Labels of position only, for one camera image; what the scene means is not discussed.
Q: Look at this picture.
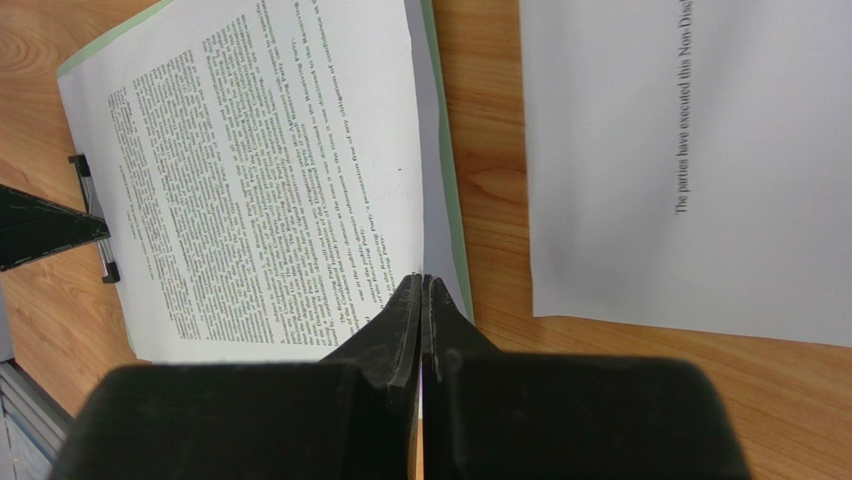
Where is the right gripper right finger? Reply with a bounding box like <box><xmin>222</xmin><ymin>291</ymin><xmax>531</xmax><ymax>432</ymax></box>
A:
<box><xmin>421</xmin><ymin>276</ymin><xmax>752</xmax><ymax>479</ymax></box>

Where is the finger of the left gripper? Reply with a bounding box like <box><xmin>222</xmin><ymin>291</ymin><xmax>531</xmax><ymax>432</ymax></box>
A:
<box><xmin>1</xmin><ymin>185</ymin><xmax>110</xmax><ymax>271</ymax></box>

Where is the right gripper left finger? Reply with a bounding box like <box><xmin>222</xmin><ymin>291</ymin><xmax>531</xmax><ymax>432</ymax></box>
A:
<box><xmin>51</xmin><ymin>275</ymin><xmax>422</xmax><ymax>479</ymax></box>

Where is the white paper sheet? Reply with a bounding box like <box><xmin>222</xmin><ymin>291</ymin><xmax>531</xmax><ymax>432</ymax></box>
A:
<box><xmin>404</xmin><ymin>0</ymin><xmax>467</xmax><ymax>313</ymax></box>

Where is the printed text paper sheet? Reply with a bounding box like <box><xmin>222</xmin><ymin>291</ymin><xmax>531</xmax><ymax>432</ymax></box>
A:
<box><xmin>57</xmin><ymin>1</ymin><xmax>423</xmax><ymax>363</ymax></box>

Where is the green clipboard folder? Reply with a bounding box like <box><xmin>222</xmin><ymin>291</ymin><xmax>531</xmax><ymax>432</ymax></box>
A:
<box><xmin>56</xmin><ymin>1</ymin><xmax>475</xmax><ymax>321</ymax></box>

